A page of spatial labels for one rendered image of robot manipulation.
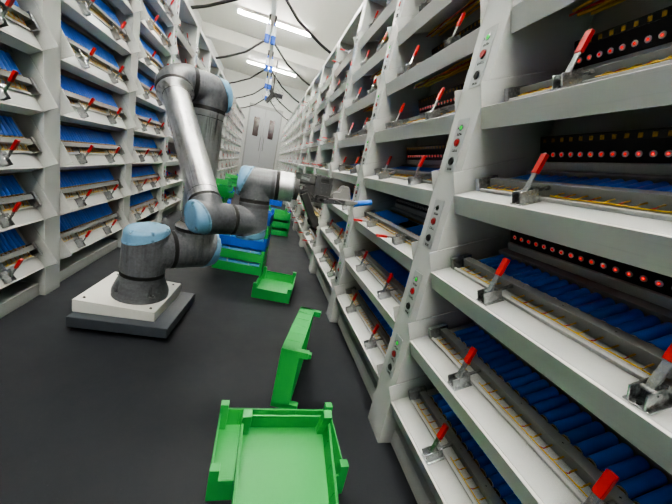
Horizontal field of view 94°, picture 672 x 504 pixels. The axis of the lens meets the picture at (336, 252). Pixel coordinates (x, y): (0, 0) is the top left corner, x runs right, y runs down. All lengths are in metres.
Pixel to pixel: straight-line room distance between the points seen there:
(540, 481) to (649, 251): 0.35
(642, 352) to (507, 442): 0.25
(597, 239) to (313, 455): 0.69
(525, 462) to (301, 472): 0.44
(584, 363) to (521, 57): 0.62
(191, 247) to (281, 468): 0.85
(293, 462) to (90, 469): 0.43
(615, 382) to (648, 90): 0.36
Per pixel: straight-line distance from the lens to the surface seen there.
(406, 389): 0.95
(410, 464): 0.98
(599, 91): 0.62
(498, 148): 0.84
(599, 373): 0.54
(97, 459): 0.97
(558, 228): 0.58
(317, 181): 0.98
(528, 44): 0.89
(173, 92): 1.21
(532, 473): 0.64
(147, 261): 1.30
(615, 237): 0.53
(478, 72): 0.86
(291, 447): 0.85
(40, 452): 1.02
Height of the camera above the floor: 0.70
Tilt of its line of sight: 14 degrees down
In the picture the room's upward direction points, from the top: 13 degrees clockwise
